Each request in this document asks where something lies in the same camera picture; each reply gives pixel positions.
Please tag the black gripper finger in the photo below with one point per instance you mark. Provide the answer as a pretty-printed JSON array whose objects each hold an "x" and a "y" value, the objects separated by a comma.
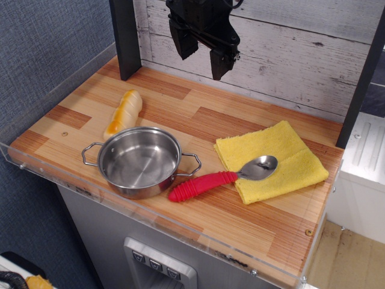
[
  {"x": 221, "y": 62},
  {"x": 184, "y": 41}
]

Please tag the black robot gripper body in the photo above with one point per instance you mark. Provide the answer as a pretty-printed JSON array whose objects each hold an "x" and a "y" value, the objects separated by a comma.
[{"x": 208, "y": 22}]

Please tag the red handled metal spoon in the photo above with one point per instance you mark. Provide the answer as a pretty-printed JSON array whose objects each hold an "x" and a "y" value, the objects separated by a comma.
[{"x": 257, "y": 169}]

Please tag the stainless steel pot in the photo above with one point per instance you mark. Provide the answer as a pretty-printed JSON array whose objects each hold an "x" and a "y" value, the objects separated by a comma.
[{"x": 141, "y": 162}]

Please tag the toy bread loaf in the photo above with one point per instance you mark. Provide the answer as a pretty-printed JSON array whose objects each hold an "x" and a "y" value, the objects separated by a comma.
[{"x": 125, "y": 115}]

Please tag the white toy sink unit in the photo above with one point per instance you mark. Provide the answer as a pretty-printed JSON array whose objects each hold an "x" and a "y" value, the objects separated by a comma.
[{"x": 357, "y": 200}]

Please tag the grey toy fridge cabinet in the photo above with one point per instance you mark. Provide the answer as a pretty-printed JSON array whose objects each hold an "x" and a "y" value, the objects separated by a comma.
[{"x": 103, "y": 231}]

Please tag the silver dispenser panel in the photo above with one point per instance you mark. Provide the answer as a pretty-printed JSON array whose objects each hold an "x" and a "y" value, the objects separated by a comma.
[{"x": 151, "y": 268}]

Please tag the yellow object bottom left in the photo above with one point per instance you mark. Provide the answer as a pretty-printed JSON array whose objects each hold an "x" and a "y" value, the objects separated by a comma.
[{"x": 38, "y": 282}]

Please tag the black left vertical post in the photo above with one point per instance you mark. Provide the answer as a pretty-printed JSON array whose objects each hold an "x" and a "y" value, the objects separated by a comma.
[{"x": 126, "y": 37}]

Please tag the black vertical post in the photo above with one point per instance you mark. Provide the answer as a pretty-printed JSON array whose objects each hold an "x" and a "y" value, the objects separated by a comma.
[
  {"x": 366, "y": 75},
  {"x": 126, "y": 37}
]

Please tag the black right vertical post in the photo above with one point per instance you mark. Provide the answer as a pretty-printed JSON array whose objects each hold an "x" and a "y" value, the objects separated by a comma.
[{"x": 366, "y": 75}]

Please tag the clear acrylic guard rail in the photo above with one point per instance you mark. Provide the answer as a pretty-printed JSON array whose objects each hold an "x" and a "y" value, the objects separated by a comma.
[{"x": 32, "y": 82}]

